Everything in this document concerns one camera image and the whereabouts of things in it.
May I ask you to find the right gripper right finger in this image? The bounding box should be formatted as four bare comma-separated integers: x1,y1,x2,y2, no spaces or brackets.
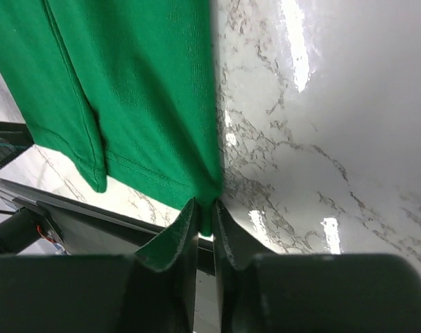
212,200,421,332

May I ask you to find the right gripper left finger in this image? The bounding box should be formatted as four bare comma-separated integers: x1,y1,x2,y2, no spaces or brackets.
0,200,199,332

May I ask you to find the green t shirt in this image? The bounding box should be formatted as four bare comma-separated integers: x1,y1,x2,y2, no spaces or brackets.
0,1,223,236

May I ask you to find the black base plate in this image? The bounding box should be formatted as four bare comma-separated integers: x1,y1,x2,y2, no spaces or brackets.
0,121,163,254

